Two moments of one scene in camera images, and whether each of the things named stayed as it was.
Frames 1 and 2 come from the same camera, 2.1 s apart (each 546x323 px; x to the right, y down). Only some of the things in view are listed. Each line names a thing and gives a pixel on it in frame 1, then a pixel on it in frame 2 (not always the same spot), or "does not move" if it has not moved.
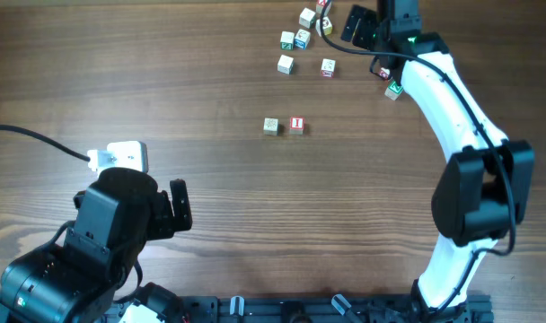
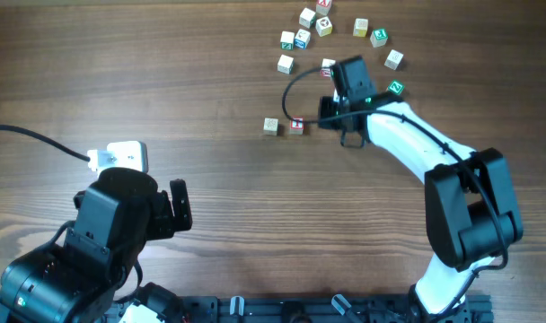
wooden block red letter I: x=297 y=126 does not move
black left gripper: x=163 y=223 does not move
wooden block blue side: x=271 y=126 does not move
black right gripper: x=365 y=21 to x=324 y=106
